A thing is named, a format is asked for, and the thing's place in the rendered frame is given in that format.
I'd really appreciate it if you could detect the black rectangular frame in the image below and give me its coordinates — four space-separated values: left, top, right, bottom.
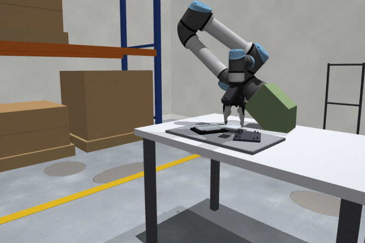
190 127 229 135

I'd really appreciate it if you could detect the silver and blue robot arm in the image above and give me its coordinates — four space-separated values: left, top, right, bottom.
177 0 269 104

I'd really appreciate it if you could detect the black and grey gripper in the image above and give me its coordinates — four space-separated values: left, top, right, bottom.
223 82 247 128

